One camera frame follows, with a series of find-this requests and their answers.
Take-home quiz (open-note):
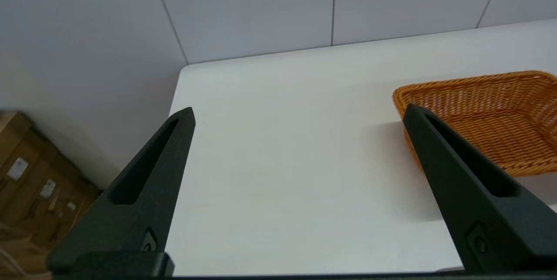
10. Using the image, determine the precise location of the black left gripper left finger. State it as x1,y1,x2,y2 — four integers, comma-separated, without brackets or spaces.
46,107,196,273

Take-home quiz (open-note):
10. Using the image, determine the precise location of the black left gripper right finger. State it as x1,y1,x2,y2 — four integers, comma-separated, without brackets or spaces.
403,103,557,272

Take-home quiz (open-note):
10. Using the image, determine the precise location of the orange woven wicker basket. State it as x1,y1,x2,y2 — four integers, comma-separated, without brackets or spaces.
392,70,557,177

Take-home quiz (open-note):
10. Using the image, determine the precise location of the pale cardboard box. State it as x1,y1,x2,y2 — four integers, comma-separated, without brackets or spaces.
0,223,49,274

